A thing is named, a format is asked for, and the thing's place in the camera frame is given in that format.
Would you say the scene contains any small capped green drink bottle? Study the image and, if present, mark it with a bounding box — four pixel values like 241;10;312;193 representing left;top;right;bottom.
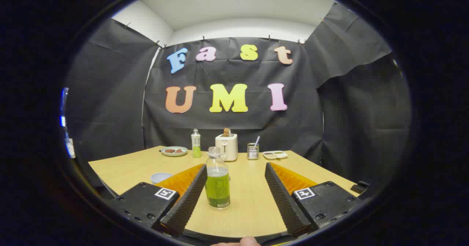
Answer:
191;129;202;158

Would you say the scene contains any white toaster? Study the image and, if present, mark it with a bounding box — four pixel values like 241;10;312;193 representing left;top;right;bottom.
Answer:
215;133;239;162

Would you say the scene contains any wooden table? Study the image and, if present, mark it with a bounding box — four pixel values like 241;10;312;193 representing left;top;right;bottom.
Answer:
88;146;361;238

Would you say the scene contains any black backdrop cloth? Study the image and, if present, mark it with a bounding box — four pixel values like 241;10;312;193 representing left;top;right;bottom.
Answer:
66;3;413;199

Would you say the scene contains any pale green plate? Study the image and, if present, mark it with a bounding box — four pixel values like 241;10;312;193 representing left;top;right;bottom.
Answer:
160;146;188;157

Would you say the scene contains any clear juice bottle green label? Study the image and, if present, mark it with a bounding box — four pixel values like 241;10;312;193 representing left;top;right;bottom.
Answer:
204;147;231;210

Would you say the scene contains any light blue cup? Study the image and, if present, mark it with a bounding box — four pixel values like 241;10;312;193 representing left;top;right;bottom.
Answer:
151;172;173;184

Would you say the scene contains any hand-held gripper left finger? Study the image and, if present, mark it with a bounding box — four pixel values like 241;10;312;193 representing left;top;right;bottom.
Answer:
108;164;208;236

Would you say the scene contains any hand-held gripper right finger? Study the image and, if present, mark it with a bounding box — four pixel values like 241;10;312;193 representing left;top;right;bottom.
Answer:
265;162;363;237

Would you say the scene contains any small black block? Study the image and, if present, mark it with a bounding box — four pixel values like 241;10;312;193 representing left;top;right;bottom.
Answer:
350;180;370;194

